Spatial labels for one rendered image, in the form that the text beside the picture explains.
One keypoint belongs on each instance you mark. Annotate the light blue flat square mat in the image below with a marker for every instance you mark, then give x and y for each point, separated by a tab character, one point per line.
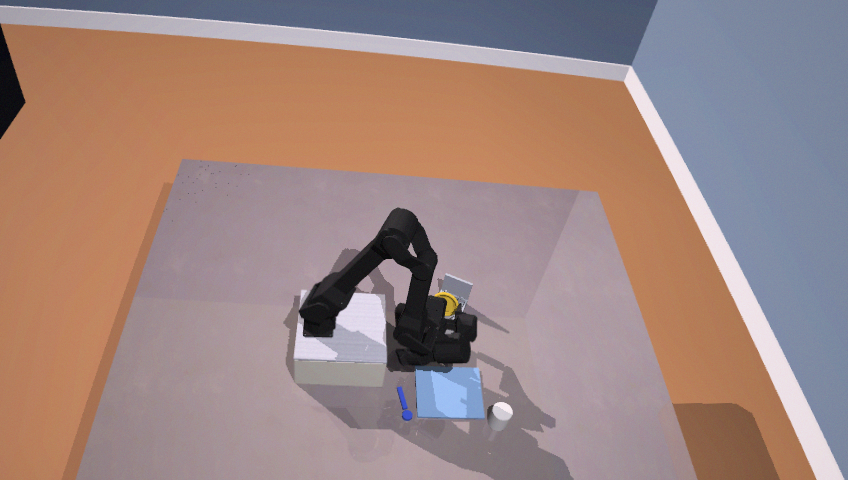
448	392

